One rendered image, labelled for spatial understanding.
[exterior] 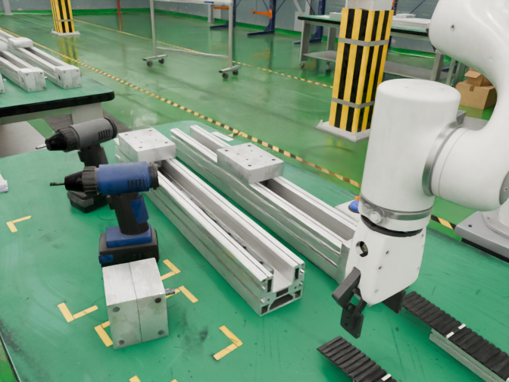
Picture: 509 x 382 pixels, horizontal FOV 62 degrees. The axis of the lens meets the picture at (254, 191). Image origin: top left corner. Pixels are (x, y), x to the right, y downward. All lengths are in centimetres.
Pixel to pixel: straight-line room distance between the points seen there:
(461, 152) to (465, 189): 3
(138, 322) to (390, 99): 51
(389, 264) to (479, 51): 25
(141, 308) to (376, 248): 39
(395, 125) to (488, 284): 61
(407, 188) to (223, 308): 46
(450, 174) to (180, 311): 54
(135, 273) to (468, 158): 54
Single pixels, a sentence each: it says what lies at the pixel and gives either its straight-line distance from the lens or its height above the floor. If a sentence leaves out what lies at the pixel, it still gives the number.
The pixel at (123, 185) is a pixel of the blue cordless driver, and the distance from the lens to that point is 84.
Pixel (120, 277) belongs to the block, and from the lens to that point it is 75.
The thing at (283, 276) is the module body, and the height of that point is 82.
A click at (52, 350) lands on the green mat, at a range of 80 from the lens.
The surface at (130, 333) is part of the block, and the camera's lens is 75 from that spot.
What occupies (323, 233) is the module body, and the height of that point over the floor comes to 86.
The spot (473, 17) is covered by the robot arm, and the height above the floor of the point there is 130.
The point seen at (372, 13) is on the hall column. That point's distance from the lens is 390.
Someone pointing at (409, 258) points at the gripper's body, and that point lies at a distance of 57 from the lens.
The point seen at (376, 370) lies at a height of 81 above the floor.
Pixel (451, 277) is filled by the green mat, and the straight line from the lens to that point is 100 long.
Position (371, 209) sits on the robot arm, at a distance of 51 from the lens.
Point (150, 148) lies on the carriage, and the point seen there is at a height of 90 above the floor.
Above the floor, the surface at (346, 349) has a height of 81.
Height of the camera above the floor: 133
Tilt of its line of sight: 27 degrees down
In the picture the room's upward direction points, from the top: 2 degrees clockwise
